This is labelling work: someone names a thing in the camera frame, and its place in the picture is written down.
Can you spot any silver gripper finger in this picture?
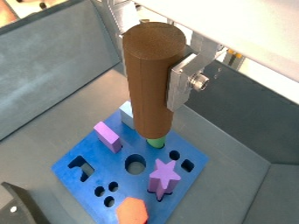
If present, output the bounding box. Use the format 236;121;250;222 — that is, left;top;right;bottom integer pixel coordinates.
167;32;224;111

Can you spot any brown cylinder block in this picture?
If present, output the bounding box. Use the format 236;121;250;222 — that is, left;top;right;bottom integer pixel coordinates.
123;22;186;139

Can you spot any blue shape sorter board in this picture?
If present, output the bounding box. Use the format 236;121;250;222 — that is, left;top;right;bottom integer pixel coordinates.
51;112;208;224

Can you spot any light blue cube block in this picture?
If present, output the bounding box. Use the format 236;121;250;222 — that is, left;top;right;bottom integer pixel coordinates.
119;101;135;130

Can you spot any green cylinder block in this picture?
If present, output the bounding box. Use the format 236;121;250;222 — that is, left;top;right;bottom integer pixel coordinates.
146;136;166;149

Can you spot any pink rectangular block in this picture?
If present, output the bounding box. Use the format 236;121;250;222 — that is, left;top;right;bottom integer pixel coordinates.
93;122;121;153

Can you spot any purple star prism block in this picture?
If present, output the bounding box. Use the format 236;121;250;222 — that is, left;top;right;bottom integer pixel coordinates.
147;159;182;201

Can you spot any red hexagonal prism block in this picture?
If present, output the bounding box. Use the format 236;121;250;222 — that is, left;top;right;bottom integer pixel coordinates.
116;197;148;224

